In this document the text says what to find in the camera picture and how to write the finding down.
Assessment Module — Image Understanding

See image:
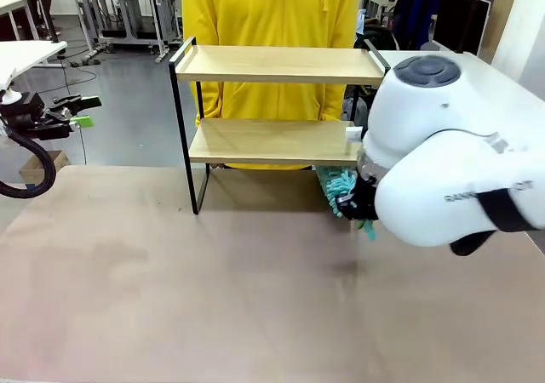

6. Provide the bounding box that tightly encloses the person in yellow hoodie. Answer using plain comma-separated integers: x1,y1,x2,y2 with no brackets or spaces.
181,0,361,171

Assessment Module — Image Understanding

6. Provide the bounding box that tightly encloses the two-tier wooden black-frame shelf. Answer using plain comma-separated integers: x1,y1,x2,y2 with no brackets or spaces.
169,37,392,216

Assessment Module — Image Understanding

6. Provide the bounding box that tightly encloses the white table rounded corner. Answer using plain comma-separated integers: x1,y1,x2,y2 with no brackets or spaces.
0,40,68,91

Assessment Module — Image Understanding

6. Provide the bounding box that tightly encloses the white desk with red panel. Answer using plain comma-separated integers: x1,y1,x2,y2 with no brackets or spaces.
0,0,43,42

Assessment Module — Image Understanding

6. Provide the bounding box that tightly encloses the black monitor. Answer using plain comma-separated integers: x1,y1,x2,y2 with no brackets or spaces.
433,0,491,54

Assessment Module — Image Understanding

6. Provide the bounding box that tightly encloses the brown cardboard panel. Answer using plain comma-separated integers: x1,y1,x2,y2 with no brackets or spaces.
479,0,519,65

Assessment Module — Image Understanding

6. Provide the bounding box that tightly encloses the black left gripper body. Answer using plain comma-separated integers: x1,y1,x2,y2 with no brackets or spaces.
0,92,73,141

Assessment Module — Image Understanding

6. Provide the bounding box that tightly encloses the black floor cable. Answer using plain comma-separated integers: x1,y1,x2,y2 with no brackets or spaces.
54,49,103,87

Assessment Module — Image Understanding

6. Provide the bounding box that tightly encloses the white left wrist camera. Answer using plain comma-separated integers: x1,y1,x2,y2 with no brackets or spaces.
0,86,22,106

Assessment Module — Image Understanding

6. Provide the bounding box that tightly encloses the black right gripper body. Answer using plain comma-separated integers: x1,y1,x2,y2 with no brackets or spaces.
336,175,381,222

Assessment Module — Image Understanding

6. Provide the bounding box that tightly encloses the black sleeved left arm cable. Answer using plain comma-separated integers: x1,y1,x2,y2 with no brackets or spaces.
0,123,58,199

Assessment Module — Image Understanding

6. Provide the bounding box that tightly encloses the black office chair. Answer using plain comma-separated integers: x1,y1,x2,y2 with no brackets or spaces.
347,83,380,124

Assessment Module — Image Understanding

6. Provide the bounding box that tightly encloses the black bag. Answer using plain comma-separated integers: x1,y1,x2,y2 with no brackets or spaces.
361,16,399,52

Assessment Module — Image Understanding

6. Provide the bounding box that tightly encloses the teal microfiber duster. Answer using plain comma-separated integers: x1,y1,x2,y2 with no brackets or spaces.
313,165,378,243

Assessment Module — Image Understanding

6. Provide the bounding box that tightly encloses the black pole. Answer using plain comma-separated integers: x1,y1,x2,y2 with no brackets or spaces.
33,0,60,43

